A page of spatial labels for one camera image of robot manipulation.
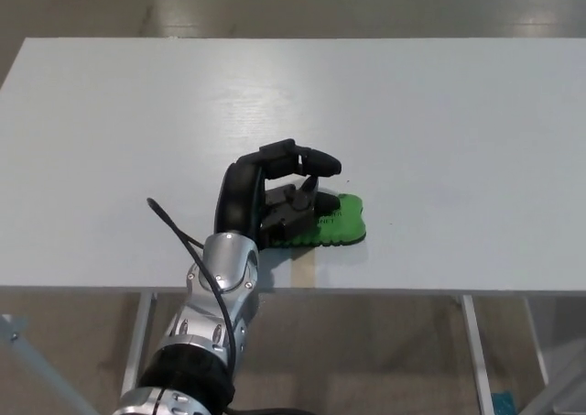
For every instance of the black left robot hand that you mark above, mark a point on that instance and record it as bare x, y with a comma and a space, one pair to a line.
235, 195

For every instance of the green whiteboard eraser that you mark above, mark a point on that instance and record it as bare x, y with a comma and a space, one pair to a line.
345, 222

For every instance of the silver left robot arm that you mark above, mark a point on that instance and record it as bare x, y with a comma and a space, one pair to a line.
229, 259

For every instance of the beige masking tape strip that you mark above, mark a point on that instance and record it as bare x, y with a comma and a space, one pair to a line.
304, 275

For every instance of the white table leg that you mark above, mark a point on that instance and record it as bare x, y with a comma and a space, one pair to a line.
535, 341
139, 337
476, 355

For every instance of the teal perforated object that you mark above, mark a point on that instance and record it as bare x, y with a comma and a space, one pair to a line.
503, 403

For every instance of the grey metal bar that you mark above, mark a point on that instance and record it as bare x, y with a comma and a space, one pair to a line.
565, 387

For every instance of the grey metal stand frame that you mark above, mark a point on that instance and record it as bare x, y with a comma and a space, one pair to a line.
41, 374

